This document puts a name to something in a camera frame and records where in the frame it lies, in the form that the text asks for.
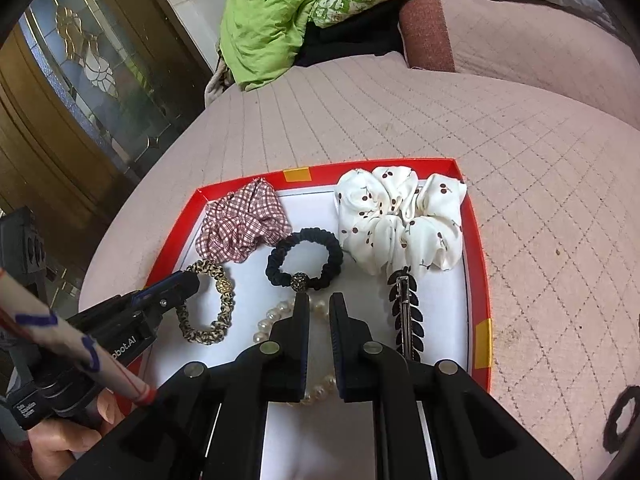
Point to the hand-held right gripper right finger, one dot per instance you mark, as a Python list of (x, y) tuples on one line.
[(345, 355)]

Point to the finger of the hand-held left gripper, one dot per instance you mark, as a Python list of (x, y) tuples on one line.
[(175, 290)]

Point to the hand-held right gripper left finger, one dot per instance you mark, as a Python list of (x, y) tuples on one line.
[(297, 355)]

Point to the red cardboard box tray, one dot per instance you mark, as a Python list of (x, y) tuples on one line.
[(440, 320)]

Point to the person's left hand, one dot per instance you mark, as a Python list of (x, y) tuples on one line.
[(65, 447)]

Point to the white stick with blue marks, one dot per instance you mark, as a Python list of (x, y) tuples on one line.
[(65, 332)]

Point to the black leaf hair clip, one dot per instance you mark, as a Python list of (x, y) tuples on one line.
[(404, 320)]

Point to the red checked scrunchie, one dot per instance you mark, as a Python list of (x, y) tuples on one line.
[(240, 225)]

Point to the white cherry print scrunchie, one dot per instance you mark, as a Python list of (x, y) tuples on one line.
[(395, 230)]

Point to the beige cloth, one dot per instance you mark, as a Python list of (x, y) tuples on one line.
[(216, 85)]

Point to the wooden door with stained glass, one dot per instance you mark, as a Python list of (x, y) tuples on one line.
[(90, 60)]

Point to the plain green blanket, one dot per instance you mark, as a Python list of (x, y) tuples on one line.
[(265, 20)]

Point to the dark cloth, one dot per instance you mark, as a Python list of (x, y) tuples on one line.
[(350, 35)]

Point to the pink bolster pillow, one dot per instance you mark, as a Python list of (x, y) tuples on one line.
[(525, 45)]

